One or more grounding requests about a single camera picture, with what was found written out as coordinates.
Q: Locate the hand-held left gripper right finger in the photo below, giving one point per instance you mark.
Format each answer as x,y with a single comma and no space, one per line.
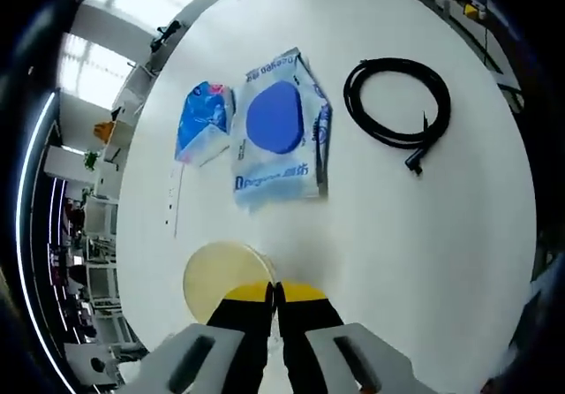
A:
309,323

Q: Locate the green potted plant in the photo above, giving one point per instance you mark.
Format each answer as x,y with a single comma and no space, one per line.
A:
91,161

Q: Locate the beige paper cup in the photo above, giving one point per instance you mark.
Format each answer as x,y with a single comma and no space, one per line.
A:
220,275

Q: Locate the small yellow block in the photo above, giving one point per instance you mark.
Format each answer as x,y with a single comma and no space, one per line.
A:
471,10

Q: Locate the white tabletop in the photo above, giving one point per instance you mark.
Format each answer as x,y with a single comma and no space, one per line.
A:
397,235

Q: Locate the white table socket panel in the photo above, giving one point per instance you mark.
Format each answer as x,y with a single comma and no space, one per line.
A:
175,204

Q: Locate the Deeyeo wipes packet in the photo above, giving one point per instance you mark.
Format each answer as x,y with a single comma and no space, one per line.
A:
273,115

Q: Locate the blue tissue pack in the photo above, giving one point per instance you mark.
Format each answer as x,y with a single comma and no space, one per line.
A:
205,120

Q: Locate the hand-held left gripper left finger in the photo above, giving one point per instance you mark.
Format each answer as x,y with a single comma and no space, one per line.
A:
238,323

